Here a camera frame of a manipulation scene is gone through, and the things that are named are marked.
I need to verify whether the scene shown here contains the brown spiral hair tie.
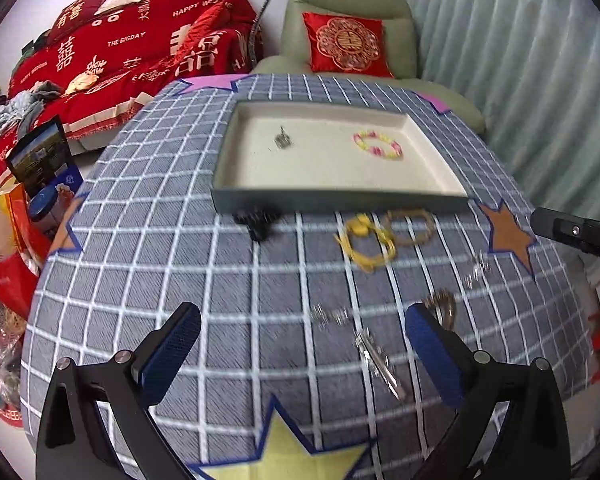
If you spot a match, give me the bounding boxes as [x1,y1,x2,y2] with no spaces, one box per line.
[424,288,458,331]

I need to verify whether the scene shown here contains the silver crystal hair clip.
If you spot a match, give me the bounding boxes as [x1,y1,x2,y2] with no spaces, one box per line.
[354,328,406,401]

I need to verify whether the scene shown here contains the silver star hair clip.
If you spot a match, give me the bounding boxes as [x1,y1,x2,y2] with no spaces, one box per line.
[464,254,491,289]

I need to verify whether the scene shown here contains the brown braided hair tie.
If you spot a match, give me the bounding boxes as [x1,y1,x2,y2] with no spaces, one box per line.
[381,208,438,247]

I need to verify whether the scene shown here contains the black hair clip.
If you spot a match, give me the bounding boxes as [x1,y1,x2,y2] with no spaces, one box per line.
[232,208,282,243]

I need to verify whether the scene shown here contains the pink yellow spiral hair tie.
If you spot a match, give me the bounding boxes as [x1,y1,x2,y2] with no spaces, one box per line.
[352,129,404,161]

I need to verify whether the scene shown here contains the silver crown hair clip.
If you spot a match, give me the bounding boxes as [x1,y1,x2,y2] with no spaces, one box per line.
[274,126,291,150]

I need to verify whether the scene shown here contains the light green curtain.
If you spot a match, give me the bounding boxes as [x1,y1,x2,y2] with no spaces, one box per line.
[407,0,600,219]

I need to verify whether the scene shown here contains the orange red gift bag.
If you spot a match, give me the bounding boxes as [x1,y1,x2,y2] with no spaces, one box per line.
[0,179,50,269]

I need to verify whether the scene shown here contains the blue round tin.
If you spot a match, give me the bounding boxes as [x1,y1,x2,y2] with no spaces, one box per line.
[28,185,64,236]

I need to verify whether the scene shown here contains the dark landscape picture box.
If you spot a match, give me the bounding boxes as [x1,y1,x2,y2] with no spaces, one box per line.
[6,116,83,198]

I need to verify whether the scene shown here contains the grey tray with cream lining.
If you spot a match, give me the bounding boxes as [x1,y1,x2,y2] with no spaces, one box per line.
[211,101,469,216]

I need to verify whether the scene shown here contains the pile of grey clothes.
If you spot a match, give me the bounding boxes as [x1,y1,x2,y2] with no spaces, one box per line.
[0,80,64,137]

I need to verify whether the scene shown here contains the red blanket covered sofa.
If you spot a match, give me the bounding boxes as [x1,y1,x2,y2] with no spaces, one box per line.
[7,0,256,153]

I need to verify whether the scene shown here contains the red embroidered cushion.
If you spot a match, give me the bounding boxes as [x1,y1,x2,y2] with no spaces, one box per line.
[302,12,393,78]

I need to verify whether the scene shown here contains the green recliner armchair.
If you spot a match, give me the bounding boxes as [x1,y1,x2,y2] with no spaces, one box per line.
[252,0,486,134]

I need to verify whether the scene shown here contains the braided floor lamp pole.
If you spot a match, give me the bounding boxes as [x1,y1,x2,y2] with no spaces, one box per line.
[247,0,271,66]

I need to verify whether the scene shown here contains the dark red sofa pillow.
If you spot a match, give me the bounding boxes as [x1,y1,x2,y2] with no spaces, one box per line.
[47,0,106,46]

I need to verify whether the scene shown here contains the yellow cord hair tie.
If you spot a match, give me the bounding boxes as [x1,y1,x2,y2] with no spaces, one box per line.
[334,212,399,273]

